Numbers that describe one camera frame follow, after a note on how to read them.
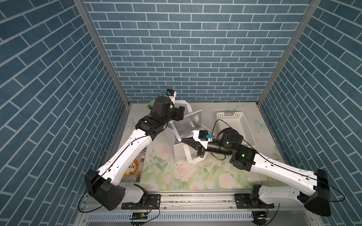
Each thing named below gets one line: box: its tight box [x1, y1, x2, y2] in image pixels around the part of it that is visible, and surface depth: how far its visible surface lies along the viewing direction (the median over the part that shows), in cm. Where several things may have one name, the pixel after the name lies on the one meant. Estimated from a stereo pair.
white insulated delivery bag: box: [164, 100, 212, 164], surface depth 72 cm
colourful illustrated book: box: [120, 146, 148, 183], surface depth 86 cm
